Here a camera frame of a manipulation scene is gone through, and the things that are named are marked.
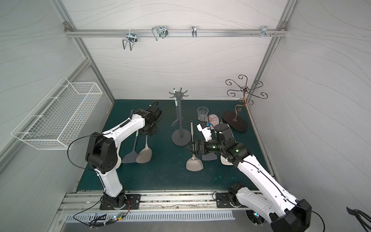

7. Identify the steel turner metal handle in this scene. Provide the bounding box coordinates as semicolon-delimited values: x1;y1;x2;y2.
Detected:
186;120;203;172

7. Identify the cream spatula wooden handle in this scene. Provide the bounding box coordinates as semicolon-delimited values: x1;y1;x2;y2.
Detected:
220;156;233;166

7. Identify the dark brown handled utensil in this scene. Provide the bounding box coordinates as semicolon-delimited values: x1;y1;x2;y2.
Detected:
136;136;153;164

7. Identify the grey slotted turner mint handle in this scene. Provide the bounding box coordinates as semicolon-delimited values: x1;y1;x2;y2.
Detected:
171;98;179;127

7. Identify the cream spoon wooden handle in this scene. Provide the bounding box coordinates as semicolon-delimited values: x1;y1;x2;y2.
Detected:
116;145;122;169

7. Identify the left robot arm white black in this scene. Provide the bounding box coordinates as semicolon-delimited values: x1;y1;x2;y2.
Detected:
85;101;162;209

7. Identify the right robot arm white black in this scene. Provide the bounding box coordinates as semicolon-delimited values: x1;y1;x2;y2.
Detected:
186;121;314;232

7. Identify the grey utensil rack stand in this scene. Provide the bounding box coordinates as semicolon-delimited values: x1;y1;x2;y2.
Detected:
170;88;191;147

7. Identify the pink striped bowl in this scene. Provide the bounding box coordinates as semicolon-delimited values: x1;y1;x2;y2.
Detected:
206;114;220;130

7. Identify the clear drinking glass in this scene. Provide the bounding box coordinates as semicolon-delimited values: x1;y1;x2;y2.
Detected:
197;106;209;122

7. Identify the bronze scroll hook stand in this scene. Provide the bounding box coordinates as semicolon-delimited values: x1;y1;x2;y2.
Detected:
222;74;268;132

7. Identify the white vent strip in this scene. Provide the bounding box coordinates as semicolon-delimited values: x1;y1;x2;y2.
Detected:
65;210;235;223

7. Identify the double metal hook left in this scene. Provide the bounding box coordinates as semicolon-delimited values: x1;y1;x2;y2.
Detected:
122;31;138;51

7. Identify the double metal hook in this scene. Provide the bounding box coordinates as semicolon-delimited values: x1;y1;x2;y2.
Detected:
151;26;169;41
122;31;138;51

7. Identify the double metal hook middle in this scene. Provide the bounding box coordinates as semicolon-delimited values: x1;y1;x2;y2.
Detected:
151;26;169;41

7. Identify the small metal hook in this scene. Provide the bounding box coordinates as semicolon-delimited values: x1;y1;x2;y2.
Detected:
191;26;197;38

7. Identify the metal hook right end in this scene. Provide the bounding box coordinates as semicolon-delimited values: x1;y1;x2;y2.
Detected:
251;26;277;38

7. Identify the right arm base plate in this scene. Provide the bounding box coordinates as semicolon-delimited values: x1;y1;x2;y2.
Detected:
212;191;241;208

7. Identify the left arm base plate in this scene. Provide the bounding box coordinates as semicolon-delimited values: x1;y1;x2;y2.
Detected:
100;193;141;210

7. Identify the aluminium cross rail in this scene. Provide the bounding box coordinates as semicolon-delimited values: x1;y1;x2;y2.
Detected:
65;28;288;38

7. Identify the white wire basket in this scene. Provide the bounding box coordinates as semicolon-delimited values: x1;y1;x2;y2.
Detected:
11;77;102;150

